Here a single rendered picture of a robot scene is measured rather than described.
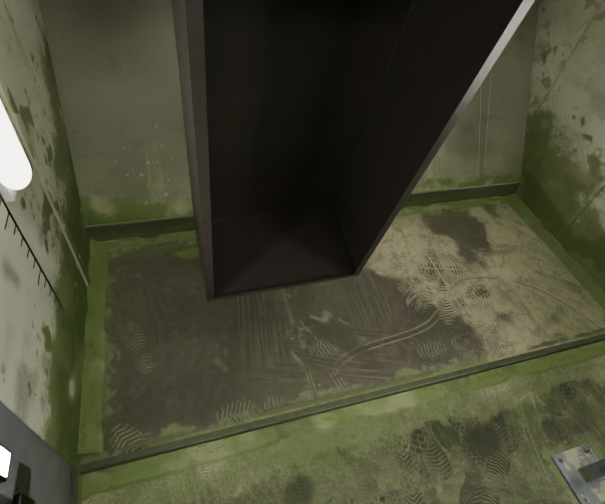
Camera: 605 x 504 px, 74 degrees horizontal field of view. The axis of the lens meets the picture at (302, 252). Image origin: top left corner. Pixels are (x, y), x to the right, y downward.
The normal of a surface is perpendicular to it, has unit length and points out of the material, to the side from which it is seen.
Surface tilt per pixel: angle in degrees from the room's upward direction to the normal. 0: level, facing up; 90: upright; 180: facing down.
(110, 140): 57
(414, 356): 0
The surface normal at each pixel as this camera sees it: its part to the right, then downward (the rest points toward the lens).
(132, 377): 0.12, -0.66
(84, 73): 0.30, 0.25
